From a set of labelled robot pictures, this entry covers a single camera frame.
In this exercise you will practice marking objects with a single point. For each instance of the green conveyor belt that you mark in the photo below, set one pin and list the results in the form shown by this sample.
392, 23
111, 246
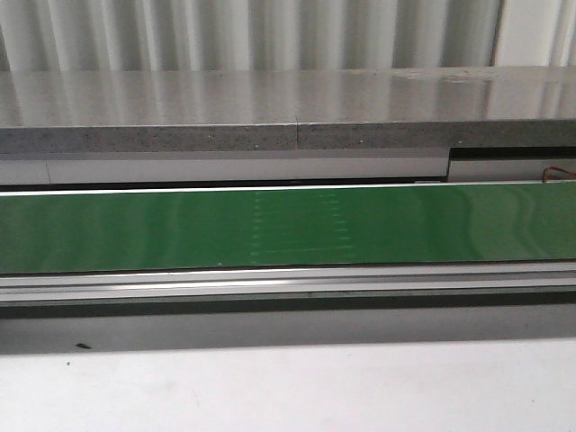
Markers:
116, 231

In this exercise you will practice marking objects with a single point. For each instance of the grey stone countertop slab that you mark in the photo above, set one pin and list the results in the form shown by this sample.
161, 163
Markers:
177, 111

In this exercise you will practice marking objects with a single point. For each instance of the white pleated curtain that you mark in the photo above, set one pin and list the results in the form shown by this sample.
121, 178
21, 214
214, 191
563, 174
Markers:
284, 35

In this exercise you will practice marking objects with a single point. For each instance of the silver conveyor rear rail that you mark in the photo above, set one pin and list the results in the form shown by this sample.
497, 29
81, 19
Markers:
270, 166

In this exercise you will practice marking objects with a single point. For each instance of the silver conveyor rail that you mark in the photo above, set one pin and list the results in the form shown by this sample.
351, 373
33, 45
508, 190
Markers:
298, 282
270, 166

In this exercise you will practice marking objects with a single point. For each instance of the silver conveyor front rail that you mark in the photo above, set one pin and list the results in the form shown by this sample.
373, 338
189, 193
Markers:
298, 282

